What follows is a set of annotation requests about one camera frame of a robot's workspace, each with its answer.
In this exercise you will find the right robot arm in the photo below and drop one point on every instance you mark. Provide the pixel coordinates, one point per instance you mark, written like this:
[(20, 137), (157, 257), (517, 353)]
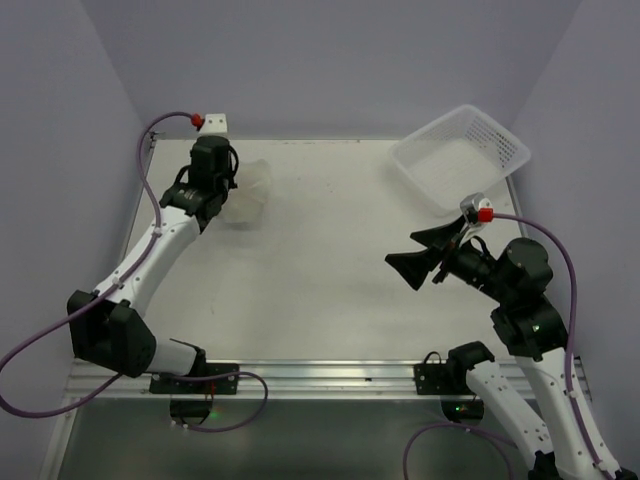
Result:
[(558, 438)]

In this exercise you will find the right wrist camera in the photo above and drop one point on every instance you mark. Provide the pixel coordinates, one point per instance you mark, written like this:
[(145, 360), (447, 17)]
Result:
[(477, 209)]

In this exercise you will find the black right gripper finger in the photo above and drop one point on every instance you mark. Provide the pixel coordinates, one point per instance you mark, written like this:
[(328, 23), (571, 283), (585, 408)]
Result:
[(414, 267), (448, 235)]

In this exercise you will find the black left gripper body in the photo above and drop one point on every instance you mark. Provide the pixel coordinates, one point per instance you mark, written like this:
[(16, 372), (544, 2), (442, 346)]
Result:
[(220, 182)]

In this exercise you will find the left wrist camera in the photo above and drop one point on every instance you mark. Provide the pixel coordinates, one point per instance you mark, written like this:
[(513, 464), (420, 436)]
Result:
[(214, 124)]

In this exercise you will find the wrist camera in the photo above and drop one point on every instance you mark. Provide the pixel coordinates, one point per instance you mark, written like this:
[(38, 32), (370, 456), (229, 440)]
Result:
[(477, 209), (214, 124)]

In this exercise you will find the aluminium mounting rail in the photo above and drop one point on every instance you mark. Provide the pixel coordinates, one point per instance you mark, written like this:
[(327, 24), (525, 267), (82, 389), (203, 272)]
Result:
[(331, 380)]

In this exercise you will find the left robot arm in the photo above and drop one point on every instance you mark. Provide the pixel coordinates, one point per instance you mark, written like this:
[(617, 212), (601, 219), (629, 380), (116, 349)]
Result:
[(107, 327)]

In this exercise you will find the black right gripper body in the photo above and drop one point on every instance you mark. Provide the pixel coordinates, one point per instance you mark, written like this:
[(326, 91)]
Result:
[(447, 258)]

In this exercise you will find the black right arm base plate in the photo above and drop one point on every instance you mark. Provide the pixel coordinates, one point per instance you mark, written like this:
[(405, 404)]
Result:
[(436, 376)]

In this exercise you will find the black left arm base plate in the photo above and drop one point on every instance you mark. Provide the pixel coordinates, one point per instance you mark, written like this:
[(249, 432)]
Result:
[(226, 385)]

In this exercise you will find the white plastic mesh basket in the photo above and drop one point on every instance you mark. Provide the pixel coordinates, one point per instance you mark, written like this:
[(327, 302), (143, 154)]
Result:
[(462, 152)]

